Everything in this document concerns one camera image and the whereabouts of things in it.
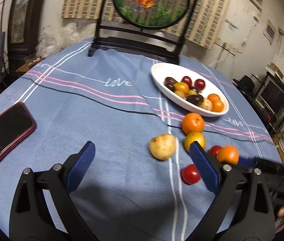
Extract pale yellow round fruit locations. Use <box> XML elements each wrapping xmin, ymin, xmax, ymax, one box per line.
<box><xmin>200</xmin><ymin>98</ymin><xmax>213</xmax><ymax>111</ymax></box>

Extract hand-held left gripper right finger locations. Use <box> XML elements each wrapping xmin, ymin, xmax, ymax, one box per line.
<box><xmin>189</xmin><ymin>141</ymin><xmax>276</xmax><ymax>241</ymax></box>

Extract white oval plate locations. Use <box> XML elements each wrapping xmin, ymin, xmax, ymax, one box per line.
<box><xmin>151</xmin><ymin>63</ymin><xmax>230</xmax><ymax>117</ymax></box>

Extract beige checked curtain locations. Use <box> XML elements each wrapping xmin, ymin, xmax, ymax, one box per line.
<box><xmin>61</xmin><ymin>0</ymin><xmax>235</xmax><ymax>51</ymax></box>

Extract wooden side table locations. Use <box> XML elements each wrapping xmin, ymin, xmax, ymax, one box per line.
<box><xmin>15</xmin><ymin>56</ymin><xmax>43</xmax><ymax>73</ymax></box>

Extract cardboard piece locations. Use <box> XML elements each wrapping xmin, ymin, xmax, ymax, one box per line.
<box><xmin>266</xmin><ymin>61</ymin><xmax>284</xmax><ymax>78</ymax></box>

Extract blue plaid tablecloth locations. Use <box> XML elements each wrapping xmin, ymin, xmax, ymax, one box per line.
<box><xmin>0</xmin><ymin>37</ymin><xmax>283</xmax><ymax>241</ymax></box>

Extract framed wall picture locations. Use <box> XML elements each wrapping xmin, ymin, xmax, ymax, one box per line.
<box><xmin>263</xmin><ymin>20</ymin><xmax>276</xmax><ymax>44</ymax></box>

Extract large orange tangerine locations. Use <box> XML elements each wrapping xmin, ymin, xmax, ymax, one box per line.
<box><xmin>181</xmin><ymin>113</ymin><xmax>205</xmax><ymax>135</ymax></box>

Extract clear plastic bags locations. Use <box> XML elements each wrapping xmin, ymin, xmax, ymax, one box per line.
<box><xmin>38</xmin><ymin>21</ymin><xmax>82</xmax><ymax>58</ymax></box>

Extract yellow potato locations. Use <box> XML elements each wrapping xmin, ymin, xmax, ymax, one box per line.
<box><xmin>149</xmin><ymin>134</ymin><xmax>177</xmax><ymax>160</ymax></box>

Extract black desk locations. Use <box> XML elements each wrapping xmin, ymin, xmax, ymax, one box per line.
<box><xmin>233</xmin><ymin>80</ymin><xmax>284</xmax><ymax>136</ymax></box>

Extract black computer monitor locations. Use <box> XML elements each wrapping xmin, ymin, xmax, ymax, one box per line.
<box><xmin>260</xmin><ymin>74</ymin><xmax>284</xmax><ymax>108</ymax></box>

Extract black hat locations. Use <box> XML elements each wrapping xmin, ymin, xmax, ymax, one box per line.
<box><xmin>233</xmin><ymin>76</ymin><xmax>254</xmax><ymax>91</ymax></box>

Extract yellow lemon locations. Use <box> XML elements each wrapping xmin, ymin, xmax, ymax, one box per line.
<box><xmin>183</xmin><ymin>132</ymin><xmax>206</xmax><ymax>153</ymax></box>

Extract dark wooden framed panel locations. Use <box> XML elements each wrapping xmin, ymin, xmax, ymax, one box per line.
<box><xmin>7</xmin><ymin>0</ymin><xmax>50</xmax><ymax>53</ymax></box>

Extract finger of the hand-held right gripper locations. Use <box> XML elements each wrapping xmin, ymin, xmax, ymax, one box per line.
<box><xmin>237</xmin><ymin>156</ymin><xmax>284</xmax><ymax>177</ymax></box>

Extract smartphone in red case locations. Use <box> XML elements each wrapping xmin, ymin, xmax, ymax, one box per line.
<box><xmin>0</xmin><ymin>102</ymin><xmax>37</xmax><ymax>177</ymax></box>

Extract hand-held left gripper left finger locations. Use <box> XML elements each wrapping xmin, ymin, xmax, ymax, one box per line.
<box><xmin>10</xmin><ymin>141</ymin><xmax>96</xmax><ymax>241</ymax></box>

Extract round embroidered table screen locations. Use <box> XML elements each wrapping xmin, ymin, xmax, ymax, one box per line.
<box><xmin>87</xmin><ymin>0</ymin><xmax>204</xmax><ymax>65</ymax></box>

